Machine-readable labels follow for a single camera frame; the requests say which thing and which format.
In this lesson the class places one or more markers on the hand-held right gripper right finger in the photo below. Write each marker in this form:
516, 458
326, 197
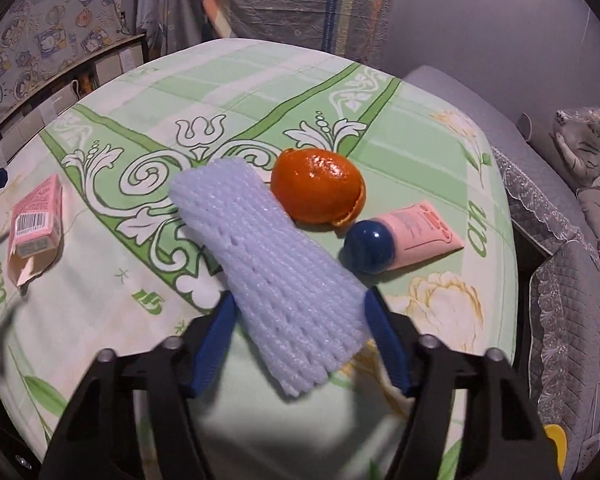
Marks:
387, 345

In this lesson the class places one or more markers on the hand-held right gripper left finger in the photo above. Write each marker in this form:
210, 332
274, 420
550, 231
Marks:
215, 345

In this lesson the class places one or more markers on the pink cardboard box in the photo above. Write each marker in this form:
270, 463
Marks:
35, 220

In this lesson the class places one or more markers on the white foam fruit net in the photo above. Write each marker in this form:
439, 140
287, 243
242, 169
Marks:
260, 250

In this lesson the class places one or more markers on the pink tube with blue cap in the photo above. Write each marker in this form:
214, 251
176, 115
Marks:
420, 232

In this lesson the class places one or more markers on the yellow rimmed round bin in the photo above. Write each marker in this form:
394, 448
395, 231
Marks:
556, 445

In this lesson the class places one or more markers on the cartoon printed cloth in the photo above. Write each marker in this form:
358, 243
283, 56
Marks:
45, 25

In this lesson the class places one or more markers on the grey quilted sofa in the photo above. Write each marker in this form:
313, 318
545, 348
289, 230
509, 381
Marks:
555, 270

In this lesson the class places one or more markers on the grey draped cloth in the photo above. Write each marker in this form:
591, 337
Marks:
155, 0

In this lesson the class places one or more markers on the green floral tablecloth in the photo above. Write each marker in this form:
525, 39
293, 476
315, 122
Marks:
280, 100

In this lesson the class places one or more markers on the grey pillow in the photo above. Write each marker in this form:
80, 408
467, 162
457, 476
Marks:
540, 140

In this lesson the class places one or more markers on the wrapped tiger plush toy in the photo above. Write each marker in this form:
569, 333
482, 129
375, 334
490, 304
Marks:
582, 145

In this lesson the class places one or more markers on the striped printed sheet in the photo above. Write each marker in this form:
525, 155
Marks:
290, 0

